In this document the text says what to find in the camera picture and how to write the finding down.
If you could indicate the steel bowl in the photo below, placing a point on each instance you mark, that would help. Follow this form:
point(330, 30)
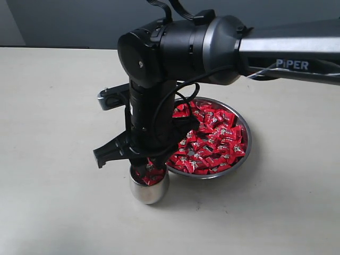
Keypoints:
point(219, 146)

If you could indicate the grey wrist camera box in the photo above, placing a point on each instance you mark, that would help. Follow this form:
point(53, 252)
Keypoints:
point(114, 97)

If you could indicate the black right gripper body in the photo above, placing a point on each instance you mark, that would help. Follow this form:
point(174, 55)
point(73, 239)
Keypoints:
point(150, 128)

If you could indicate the silver metal cup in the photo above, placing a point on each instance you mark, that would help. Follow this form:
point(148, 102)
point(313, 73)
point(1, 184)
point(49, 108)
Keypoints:
point(149, 195)

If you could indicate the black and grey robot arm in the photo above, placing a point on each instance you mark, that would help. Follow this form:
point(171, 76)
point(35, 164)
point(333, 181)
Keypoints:
point(163, 57)

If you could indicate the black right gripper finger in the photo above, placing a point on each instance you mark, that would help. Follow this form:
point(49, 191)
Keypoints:
point(160, 161)
point(138, 167)

